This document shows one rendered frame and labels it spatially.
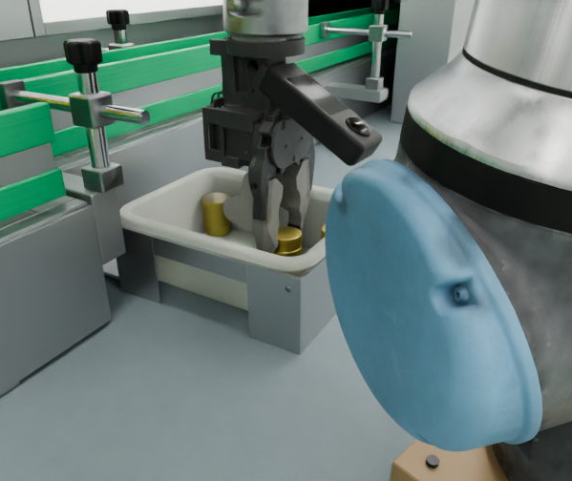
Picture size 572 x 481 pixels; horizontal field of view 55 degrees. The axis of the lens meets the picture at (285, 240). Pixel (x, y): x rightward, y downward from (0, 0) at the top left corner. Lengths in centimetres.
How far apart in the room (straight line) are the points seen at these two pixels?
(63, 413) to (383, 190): 35
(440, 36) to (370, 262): 102
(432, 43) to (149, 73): 67
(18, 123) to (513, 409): 40
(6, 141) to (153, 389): 23
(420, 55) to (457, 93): 103
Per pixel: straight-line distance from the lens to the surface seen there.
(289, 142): 53
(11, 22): 79
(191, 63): 77
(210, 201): 68
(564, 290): 19
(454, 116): 19
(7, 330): 49
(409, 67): 123
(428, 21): 121
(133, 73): 69
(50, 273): 50
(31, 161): 49
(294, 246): 57
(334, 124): 48
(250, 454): 43
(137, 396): 48
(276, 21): 49
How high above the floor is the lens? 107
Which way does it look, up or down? 27 degrees down
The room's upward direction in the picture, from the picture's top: straight up
